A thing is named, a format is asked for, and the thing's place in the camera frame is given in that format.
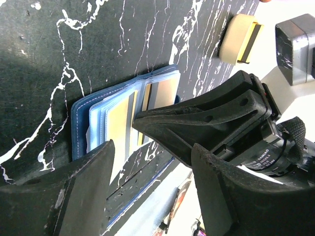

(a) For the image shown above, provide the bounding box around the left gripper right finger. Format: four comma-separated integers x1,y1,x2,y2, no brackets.
191,144,315,236

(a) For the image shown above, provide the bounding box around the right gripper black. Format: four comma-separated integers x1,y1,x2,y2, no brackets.
172,70,315,184

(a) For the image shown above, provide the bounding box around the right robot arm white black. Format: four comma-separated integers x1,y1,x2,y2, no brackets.
133,14,315,188

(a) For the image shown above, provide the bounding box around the orange credit card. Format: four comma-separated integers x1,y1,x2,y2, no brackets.
106,90,138,182

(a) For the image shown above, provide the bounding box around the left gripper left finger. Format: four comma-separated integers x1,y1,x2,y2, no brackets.
0,140,115,236

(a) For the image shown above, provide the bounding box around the blue card holder wallet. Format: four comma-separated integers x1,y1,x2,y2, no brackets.
70,64,182,163

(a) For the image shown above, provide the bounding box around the beige plastic tray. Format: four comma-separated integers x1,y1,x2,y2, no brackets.
219,14,256,65

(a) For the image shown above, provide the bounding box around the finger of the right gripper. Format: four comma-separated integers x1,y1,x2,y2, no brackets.
133,90,267,167

